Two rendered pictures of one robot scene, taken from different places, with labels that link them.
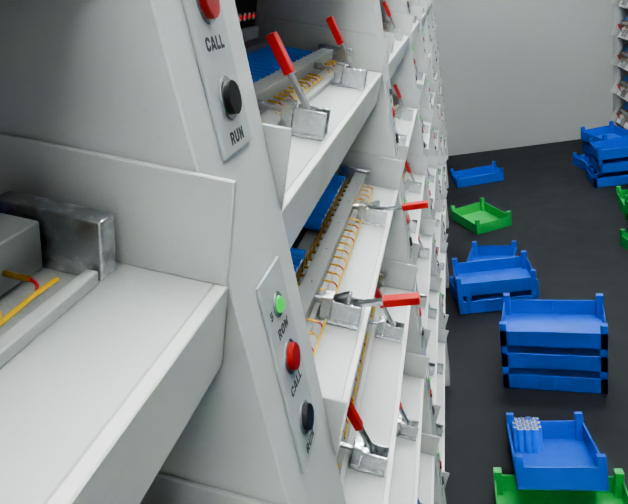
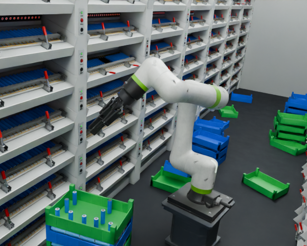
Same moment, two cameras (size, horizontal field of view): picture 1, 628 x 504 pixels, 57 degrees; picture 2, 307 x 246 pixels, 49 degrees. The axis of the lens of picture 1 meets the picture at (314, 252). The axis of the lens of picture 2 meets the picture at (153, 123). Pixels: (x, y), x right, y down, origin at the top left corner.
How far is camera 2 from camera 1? 140 cm
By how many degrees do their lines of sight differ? 7
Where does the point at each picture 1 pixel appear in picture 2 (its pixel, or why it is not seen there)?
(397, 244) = not seen: hidden behind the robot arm
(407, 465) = (119, 126)
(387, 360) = not seen: hidden behind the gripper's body
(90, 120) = (67, 28)
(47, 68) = (65, 22)
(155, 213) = (70, 37)
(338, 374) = (95, 77)
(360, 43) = (141, 27)
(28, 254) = (58, 37)
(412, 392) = (132, 118)
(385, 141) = (142, 51)
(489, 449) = not seen: hidden behind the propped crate
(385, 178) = (140, 61)
